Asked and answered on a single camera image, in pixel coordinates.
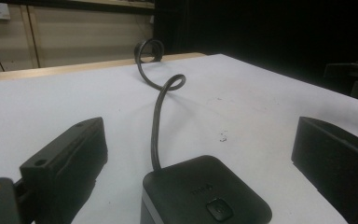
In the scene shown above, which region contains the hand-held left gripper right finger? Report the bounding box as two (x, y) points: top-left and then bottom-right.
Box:
(291, 116), (358, 224)

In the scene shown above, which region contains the black power strip cable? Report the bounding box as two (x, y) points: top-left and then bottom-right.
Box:
(133, 37), (187, 172)

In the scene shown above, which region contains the black curtain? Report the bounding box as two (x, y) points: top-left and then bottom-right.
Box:
(153, 0), (358, 94)

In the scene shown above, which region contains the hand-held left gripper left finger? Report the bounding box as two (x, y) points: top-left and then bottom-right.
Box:
(19, 117), (109, 224)

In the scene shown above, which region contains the black power strip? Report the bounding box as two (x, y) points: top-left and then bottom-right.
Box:
(139, 154), (273, 224)

